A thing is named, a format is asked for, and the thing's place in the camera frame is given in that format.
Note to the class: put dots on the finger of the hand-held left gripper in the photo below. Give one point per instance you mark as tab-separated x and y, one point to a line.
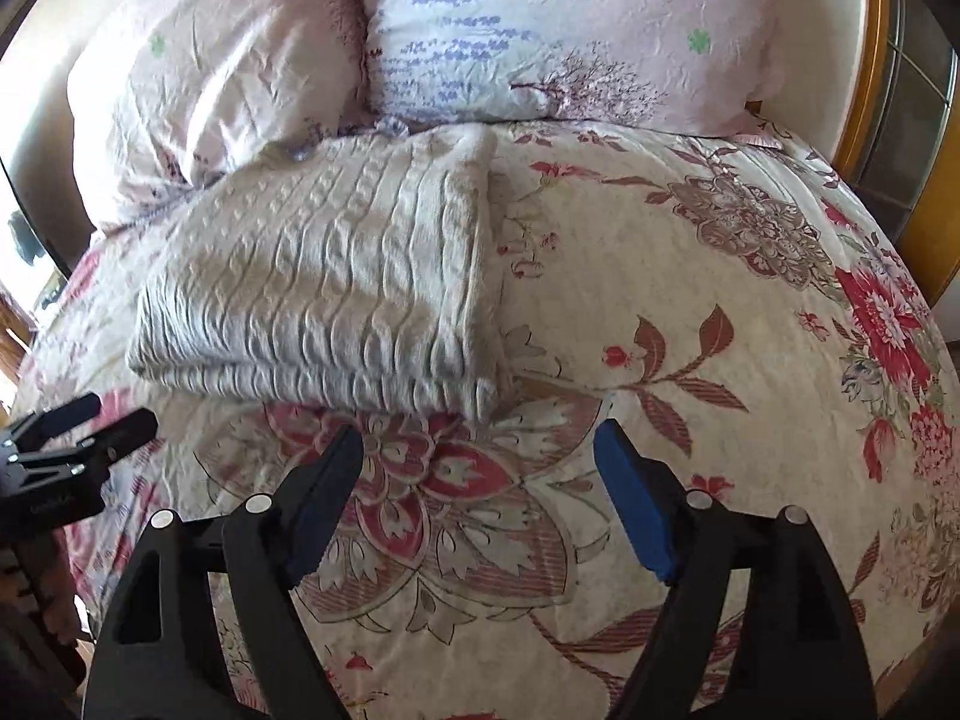
120	435
67	414

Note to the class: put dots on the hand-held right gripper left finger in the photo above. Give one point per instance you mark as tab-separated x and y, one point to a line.
330	496

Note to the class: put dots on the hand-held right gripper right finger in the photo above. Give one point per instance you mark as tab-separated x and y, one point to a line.
637	504

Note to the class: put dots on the dark panel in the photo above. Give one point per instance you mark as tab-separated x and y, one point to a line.
30	225

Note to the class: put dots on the cream red floral bedspread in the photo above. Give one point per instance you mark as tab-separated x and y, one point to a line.
660	255

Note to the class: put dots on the pale pink floral pillow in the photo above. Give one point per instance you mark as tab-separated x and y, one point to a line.
225	75

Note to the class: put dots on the purple lavender print pillow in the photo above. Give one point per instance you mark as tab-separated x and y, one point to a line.
562	30

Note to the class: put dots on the wooden headboard with glass panels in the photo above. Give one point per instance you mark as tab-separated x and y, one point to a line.
874	52

